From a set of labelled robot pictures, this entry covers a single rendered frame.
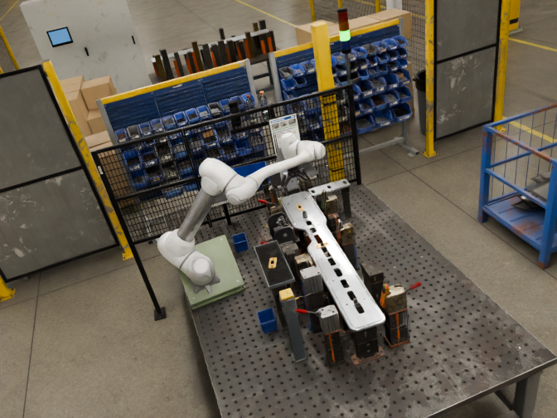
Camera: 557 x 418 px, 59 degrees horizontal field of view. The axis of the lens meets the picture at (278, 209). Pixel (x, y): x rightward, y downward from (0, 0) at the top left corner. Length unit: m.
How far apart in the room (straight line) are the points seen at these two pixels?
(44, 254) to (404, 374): 3.67
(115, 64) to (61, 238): 4.89
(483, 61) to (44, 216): 4.74
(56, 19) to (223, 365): 7.39
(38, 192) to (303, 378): 3.12
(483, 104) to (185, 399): 4.48
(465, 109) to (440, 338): 3.70
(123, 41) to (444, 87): 5.69
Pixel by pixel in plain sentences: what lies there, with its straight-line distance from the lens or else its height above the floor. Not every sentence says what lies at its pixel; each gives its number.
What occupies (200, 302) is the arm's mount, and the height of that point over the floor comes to 0.74.
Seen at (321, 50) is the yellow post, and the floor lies 1.83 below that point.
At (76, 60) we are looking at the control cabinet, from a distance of 9.44.
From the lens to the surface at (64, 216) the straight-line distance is 5.03.
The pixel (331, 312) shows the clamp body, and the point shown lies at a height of 1.06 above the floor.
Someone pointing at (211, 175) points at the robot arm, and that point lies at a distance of 2.72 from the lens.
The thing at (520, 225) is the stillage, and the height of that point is 0.16.
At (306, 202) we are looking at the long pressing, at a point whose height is 1.00.
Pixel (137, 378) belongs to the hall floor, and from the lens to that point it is 4.01.
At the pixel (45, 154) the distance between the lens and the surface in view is 4.77.
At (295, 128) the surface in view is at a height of 1.33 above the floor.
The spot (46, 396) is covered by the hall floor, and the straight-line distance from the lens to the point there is 4.28.
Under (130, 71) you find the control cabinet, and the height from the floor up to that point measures 0.60.
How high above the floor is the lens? 2.81
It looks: 32 degrees down
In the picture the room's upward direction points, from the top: 11 degrees counter-clockwise
